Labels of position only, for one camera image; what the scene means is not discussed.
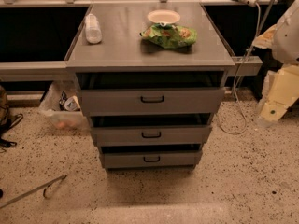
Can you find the grey top drawer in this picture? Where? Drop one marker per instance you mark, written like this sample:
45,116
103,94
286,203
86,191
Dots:
150,101

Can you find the white paper bowl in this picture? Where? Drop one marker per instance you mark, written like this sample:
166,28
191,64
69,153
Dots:
163,16

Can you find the grey bottom drawer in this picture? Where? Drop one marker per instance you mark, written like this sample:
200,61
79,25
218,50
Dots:
149,159

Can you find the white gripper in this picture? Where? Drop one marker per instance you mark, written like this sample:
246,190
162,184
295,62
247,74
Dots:
287,41

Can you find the metal reacher stick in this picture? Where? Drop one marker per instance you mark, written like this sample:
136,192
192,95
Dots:
31,191

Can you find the dark backpack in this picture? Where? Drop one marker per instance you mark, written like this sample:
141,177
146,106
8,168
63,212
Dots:
7,121

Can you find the clear plastic storage bin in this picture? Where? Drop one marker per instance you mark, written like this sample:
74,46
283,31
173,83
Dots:
60,106

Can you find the green chip bag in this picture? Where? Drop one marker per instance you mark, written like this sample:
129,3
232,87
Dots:
170,36

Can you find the grey metal rail frame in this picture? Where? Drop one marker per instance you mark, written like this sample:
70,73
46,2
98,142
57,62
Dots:
31,66

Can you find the grey drawer cabinet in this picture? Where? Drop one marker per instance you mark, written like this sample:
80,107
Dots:
150,80

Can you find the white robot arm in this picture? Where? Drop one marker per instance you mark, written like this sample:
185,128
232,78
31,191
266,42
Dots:
283,39

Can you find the grey drawer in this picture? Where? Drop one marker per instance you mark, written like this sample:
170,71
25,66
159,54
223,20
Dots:
159,135
150,101
149,159

